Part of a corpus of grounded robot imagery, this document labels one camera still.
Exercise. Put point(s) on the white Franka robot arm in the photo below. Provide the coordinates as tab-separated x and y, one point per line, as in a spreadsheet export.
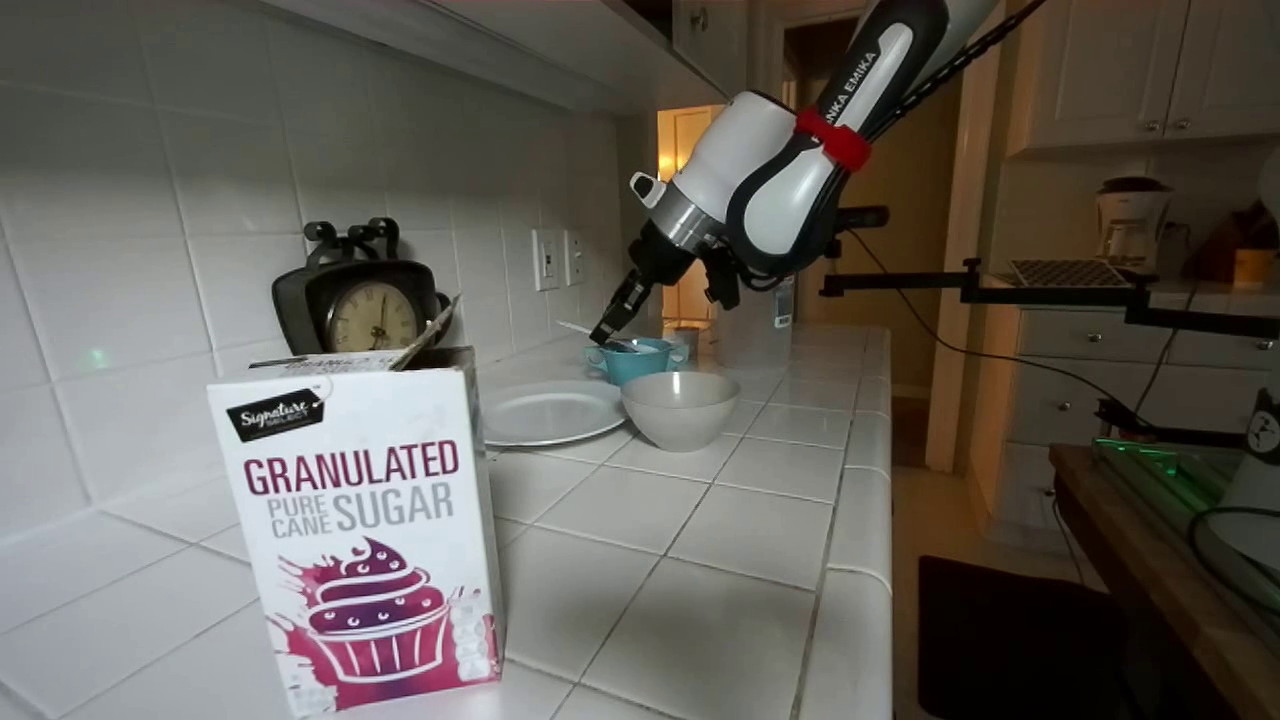
786	173

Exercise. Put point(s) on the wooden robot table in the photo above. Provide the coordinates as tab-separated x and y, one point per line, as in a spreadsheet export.
1175	585

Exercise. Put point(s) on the clear pitcher with red lid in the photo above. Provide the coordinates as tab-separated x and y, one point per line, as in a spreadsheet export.
753	340

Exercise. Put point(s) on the brown box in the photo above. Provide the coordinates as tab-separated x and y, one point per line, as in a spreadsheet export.
1253	264

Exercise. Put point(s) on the white wall cabinet over counter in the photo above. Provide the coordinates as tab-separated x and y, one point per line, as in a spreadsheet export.
507	42

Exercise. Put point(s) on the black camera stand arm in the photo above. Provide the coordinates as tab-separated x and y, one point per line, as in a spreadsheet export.
1013	286

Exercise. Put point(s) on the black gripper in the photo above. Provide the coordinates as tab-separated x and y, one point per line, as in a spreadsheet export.
658	255

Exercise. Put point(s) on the teal cup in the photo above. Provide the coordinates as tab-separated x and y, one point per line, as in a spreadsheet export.
641	362

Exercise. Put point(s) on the white wall cabinets with knobs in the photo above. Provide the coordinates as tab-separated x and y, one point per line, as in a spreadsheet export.
1132	66

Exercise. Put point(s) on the white wall outlet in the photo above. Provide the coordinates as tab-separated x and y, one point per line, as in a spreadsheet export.
553	257

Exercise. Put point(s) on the black stereo camera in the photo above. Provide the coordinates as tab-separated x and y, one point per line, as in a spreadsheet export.
865	216

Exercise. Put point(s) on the beige ceramic bowl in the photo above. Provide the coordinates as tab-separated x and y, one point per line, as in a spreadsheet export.
683	405

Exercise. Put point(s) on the white round plate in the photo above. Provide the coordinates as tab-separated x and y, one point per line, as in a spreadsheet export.
553	413

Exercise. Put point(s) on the black alarm clock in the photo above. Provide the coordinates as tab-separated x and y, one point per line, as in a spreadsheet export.
361	300

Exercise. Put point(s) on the granulated sugar box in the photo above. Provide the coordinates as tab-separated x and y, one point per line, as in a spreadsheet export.
361	535

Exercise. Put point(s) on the white base cabinets with drawers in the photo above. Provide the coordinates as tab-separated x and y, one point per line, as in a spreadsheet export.
1067	384

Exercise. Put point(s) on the green striped mat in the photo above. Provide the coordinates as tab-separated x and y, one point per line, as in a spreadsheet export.
1165	470

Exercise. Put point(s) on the white coffee maker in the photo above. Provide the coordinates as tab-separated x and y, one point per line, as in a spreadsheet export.
1132	221

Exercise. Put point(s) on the dark floor rug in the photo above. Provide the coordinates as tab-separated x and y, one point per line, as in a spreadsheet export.
1026	642

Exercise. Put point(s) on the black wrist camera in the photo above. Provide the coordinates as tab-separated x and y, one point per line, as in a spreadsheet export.
721	277

